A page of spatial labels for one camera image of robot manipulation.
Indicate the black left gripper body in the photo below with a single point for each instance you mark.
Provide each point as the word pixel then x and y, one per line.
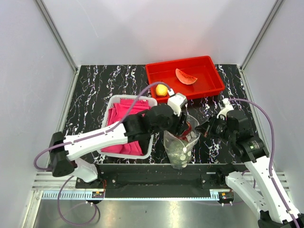
pixel 175 123

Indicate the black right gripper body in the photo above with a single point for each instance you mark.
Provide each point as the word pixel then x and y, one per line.
pixel 218 128

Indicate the dark red fake apple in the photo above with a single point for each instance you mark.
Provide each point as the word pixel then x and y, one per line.
pixel 185 133

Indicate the clear zip top bag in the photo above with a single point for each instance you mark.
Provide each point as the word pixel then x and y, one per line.
pixel 193 136

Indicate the yellow fake fruit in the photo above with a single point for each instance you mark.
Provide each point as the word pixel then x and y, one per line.
pixel 161 90

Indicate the red fake food piece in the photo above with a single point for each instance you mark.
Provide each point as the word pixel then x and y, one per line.
pixel 185 78

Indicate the green fake vegetable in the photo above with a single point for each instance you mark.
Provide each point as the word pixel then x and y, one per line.
pixel 179 154

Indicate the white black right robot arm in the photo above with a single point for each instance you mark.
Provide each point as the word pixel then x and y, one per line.
pixel 270 203

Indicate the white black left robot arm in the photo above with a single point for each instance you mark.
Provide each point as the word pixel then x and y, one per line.
pixel 66 152

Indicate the red plastic tray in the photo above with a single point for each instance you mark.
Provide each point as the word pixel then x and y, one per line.
pixel 209 82

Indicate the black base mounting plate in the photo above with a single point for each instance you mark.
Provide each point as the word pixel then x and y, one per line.
pixel 160 181

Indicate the pink cloth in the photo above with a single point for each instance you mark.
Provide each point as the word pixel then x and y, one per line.
pixel 115 114

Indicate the white perforated plastic basket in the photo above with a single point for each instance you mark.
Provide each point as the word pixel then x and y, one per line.
pixel 145 145

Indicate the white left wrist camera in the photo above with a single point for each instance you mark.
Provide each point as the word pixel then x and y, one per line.
pixel 176 101

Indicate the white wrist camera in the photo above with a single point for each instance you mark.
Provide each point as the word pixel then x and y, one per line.
pixel 176 101
pixel 225 109

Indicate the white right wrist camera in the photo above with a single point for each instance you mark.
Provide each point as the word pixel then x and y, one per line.
pixel 225 109

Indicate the aluminium frame rail right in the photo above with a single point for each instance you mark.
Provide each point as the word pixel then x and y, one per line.
pixel 266 25

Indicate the aluminium frame rail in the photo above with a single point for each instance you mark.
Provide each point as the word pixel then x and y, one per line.
pixel 266 25
pixel 54 31

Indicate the aluminium frame rail left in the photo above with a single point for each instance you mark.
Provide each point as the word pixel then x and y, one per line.
pixel 54 31

